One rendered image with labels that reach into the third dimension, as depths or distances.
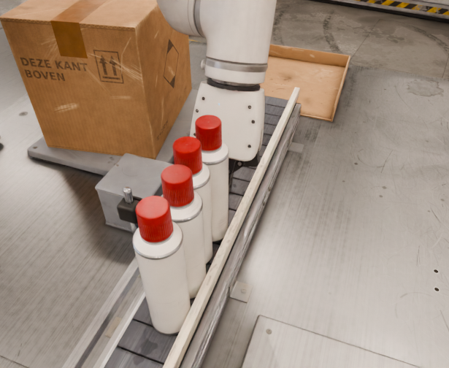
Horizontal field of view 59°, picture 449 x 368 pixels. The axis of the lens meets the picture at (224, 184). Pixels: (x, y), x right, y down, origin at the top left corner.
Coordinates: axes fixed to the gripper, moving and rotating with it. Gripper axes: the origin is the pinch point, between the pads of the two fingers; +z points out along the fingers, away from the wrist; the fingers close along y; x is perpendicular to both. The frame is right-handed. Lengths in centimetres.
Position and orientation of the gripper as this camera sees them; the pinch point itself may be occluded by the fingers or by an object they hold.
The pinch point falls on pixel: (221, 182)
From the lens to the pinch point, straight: 61.1
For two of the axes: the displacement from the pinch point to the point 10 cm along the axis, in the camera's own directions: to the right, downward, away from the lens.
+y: 9.4, 2.3, -2.5
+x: 3.2, -3.4, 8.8
